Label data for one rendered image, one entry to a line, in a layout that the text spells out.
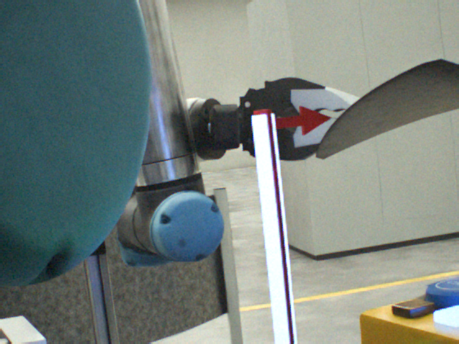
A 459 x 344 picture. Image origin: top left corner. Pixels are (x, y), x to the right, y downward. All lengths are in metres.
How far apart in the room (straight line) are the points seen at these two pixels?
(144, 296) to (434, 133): 4.94
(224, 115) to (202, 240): 0.13
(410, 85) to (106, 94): 0.48
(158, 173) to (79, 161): 0.66
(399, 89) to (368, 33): 6.38
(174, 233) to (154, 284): 1.74
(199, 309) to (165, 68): 1.93
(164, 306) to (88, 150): 2.42
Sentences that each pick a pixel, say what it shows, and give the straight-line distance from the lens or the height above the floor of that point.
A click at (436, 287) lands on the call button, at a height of 1.08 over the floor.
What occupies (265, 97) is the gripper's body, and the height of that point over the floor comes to 1.21.
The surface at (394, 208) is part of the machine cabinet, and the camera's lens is 7.16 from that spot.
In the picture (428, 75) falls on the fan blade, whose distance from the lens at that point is 0.71.
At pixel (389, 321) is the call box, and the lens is 0.48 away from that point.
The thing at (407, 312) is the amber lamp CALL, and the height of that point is 1.08.
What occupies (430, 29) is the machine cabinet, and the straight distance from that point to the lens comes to 7.33.
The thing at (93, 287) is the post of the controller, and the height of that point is 0.98.
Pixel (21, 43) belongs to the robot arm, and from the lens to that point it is 0.24.
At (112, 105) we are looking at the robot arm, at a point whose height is 1.20.
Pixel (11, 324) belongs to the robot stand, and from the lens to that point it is 0.97.
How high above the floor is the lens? 1.19
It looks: 3 degrees down
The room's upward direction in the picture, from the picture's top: 6 degrees counter-clockwise
